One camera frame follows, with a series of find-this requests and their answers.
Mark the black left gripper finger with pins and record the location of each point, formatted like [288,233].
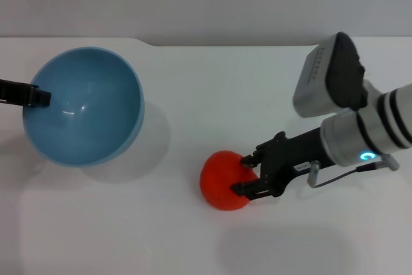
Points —
[19,93]

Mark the orange toy fruit with stem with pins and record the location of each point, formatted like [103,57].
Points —
[222,178]

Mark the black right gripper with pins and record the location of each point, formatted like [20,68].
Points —
[289,159]

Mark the blue bowl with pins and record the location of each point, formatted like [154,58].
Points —
[83,107]

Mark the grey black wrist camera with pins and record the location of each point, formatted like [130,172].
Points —
[341,72]

